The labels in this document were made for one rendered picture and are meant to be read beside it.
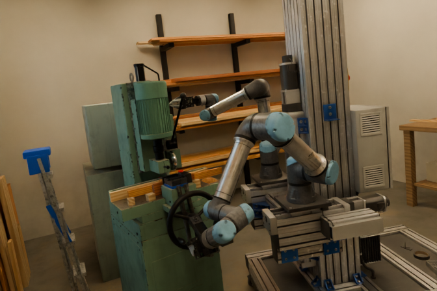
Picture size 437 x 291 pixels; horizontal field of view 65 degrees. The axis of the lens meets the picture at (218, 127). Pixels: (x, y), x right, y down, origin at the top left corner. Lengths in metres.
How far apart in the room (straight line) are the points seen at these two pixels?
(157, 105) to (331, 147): 0.98
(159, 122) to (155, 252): 0.67
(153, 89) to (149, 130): 0.21
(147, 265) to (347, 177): 1.18
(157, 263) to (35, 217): 2.68
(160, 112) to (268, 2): 3.61
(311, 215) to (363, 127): 0.57
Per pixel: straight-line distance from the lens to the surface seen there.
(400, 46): 4.69
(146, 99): 1.84
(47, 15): 4.33
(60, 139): 4.23
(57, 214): 2.55
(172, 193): 1.73
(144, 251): 1.86
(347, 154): 2.07
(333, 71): 1.98
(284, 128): 1.37
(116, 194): 1.92
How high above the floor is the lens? 1.43
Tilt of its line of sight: 7 degrees down
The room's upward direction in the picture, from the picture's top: 6 degrees counter-clockwise
